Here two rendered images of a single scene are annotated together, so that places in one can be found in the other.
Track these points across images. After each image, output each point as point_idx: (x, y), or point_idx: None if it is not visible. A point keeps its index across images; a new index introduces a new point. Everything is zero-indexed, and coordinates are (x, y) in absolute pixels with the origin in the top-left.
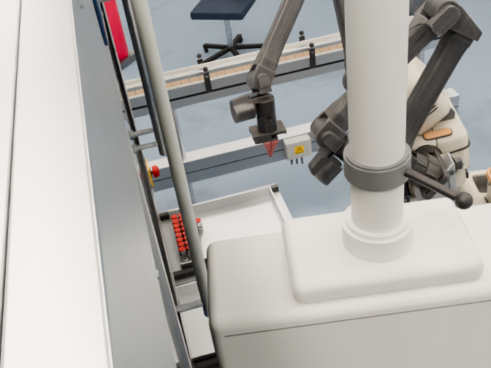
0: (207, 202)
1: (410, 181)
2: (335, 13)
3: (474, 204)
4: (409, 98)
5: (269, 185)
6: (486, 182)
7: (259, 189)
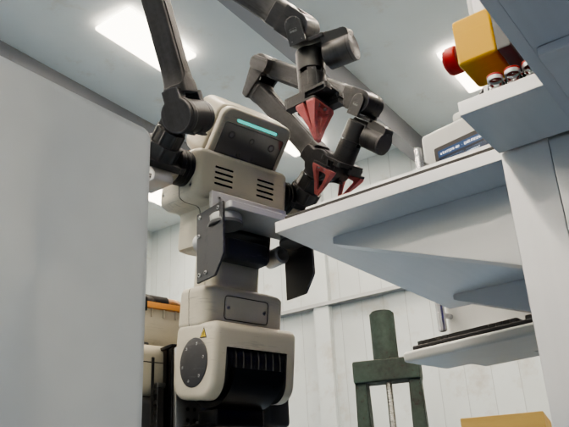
0: (414, 172)
1: (317, 196)
2: (168, 19)
3: (152, 346)
4: (297, 119)
5: (284, 219)
6: None
7: (323, 202)
